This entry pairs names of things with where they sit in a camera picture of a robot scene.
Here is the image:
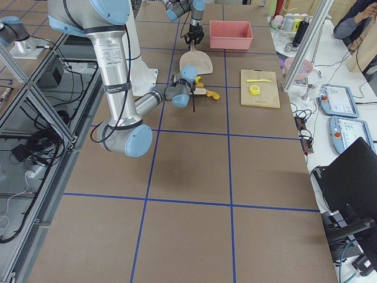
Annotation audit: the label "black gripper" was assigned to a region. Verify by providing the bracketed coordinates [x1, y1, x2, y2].
[184, 24, 204, 49]

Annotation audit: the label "beige plastic dustpan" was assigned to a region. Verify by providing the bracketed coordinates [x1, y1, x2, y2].
[179, 42, 213, 75]

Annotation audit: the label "beige hand brush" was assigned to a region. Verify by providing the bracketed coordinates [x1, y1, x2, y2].
[191, 88, 207, 113]

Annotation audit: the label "tan toy ginger root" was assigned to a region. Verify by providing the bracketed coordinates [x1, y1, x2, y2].
[206, 90, 220, 100]

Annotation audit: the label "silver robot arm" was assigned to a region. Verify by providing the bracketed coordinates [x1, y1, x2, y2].
[48, 1, 197, 157]
[161, 0, 206, 47]

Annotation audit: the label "pink plastic bin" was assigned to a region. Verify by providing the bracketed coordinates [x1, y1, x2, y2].
[209, 20, 253, 50]

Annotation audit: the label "yellow plastic knife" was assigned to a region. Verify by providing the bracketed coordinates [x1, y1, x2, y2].
[246, 78, 273, 83]

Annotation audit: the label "yellow lemon slices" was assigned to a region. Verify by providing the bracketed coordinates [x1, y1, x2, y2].
[249, 85, 260, 96]

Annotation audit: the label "wooden cutting board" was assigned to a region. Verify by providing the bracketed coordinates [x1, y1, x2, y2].
[240, 70, 280, 108]

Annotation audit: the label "black bottle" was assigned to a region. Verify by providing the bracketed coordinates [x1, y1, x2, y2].
[292, 21, 309, 47]

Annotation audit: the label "pink bowl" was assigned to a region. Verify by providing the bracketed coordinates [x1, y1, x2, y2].
[283, 56, 314, 81]

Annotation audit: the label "upper blue teach pendant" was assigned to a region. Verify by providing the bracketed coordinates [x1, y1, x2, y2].
[319, 84, 359, 118]

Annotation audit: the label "blue teach pendant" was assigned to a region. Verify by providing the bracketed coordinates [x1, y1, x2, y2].
[329, 116, 376, 154]
[319, 84, 359, 118]

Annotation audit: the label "seated person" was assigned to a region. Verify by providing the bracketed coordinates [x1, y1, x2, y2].
[332, 0, 377, 74]

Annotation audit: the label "lower blue teach pendant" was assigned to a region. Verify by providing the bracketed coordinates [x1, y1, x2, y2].
[329, 116, 376, 154]

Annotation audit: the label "black laptop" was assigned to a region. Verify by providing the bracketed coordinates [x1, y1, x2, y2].
[313, 137, 376, 224]

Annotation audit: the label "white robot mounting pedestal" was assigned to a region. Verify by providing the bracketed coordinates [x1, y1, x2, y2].
[126, 0, 158, 97]

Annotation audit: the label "aluminium frame post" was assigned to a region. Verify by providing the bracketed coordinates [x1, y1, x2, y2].
[282, 0, 334, 92]

